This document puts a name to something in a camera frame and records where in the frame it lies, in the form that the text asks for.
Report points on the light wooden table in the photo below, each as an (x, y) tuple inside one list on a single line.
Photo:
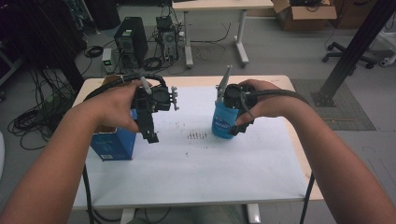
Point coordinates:
[(199, 80)]

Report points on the black curtain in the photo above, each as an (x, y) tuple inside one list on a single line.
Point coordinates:
[(34, 34)]

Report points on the white table mat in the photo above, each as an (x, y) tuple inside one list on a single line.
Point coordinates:
[(218, 168)]

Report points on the open grey computer tower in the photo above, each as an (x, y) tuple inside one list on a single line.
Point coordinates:
[(168, 40)]

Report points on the white device on floor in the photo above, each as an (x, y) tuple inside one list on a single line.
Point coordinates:
[(389, 54)]

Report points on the black office chair base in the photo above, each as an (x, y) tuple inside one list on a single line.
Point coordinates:
[(342, 54)]

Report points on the black computer tower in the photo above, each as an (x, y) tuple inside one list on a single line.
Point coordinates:
[(132, 40)]

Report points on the black metal stand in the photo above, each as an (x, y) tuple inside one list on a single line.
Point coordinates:
[(351, 53)]

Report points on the beige desk with white legs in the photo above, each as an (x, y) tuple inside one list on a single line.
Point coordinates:
[(218, 4)]

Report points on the small power supply unit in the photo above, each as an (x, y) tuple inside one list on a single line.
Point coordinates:
[(107, 60)]

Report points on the person's left hand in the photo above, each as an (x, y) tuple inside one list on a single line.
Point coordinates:
[(112, 105)]

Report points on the grey floor mat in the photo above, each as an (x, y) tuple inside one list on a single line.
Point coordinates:
[(345, 115)]

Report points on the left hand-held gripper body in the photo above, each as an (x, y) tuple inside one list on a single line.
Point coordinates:
[(155, 99)]

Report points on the open cardboard box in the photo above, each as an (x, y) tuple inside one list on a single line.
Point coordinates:
[(308, 14)]

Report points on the person's right hand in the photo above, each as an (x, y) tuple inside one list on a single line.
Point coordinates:
[(274, 101)]

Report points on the blue cup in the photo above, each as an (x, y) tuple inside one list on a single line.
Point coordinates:
[(222, 119)]

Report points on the blue carton box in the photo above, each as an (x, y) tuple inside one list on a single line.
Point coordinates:
[(115, 144)]

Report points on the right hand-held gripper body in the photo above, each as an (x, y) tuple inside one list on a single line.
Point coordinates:
[(233, 95)]

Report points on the closed brown cardboard box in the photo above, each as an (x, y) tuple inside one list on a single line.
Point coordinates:
[(351, 12)]

